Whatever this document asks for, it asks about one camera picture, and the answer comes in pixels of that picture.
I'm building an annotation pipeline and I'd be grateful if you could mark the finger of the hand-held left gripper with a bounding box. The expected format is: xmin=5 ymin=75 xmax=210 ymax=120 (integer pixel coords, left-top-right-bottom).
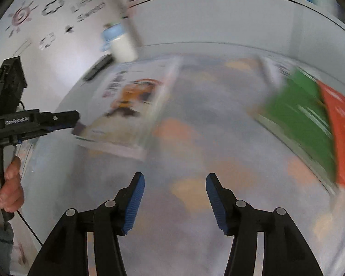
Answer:
xmin=34 ymin=110 xmax=80 ymax=134

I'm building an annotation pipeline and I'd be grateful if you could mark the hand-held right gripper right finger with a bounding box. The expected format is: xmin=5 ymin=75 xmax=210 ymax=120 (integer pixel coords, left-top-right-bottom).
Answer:
xmin=205 ymin=172 xmax=324 ymax=276

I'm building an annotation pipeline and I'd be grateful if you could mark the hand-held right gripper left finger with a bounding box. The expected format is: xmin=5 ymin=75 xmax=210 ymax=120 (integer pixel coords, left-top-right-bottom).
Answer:
xmin=27 ymin=172 xmax=146 ymax=276

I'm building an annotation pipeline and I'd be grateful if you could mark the white book with orange figure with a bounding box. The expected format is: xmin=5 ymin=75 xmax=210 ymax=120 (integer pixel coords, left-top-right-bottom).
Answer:
xmin=72 ymin=56 xmax=182 ymax=162

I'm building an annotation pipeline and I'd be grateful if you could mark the green book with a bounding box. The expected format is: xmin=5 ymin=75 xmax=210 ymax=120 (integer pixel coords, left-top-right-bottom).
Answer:
xmin=252 ymin=66 xmax=339 ymax=186

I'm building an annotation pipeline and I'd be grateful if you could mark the white book black calligraphy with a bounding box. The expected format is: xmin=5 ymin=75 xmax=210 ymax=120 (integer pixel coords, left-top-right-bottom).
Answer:
xmin=256 ymin=55 xmax=298 ymax=92

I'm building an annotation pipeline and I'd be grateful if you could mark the person's left hand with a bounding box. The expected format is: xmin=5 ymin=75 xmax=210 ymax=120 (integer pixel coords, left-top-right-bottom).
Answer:
xmin=0 ymin=156 xmax=25 ymax=213

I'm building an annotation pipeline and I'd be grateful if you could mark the grey cloud-pattern table mat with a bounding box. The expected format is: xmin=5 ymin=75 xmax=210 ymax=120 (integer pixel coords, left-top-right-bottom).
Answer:
xmin=55 ymin=52 xmax=345 ymax=276

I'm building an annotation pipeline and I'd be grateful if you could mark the black remote control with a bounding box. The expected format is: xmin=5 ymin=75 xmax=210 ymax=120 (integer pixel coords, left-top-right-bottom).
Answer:
xmin=83 ymin=54 xmax=115 ymax=81

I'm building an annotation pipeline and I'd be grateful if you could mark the white bottle with blue cap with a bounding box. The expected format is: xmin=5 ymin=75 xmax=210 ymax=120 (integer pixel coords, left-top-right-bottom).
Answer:
xmin=101 ymin=22 xmax=139 ymax=63

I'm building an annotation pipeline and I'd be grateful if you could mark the white bookshelf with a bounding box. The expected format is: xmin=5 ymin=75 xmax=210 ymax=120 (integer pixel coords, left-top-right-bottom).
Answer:
xmin=109 ymin=0 xmax=345 ymax=72

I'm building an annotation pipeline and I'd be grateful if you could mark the outline cloud wall decal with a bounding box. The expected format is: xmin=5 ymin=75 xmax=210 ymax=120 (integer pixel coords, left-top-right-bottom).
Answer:
xmin=38 ymin=31 xmax=57 ymax=50
xmin=43 ymin=0 xmax=66 ymax=17

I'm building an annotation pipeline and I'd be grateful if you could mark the sun wall decal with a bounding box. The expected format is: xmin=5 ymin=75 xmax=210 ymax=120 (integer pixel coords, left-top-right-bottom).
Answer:
xmin=5 ymin=1 xmax=38 ymax=38

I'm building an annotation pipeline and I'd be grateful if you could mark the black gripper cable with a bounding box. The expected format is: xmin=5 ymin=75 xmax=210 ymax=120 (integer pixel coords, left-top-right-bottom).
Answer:
xmin=16 ymin=210 xmax=44 ymax=247

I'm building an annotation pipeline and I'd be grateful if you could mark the lettering wall decal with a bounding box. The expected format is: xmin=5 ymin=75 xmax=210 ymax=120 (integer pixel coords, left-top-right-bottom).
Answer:
xmin=70 ymin=0 xmax=107 ymax=24

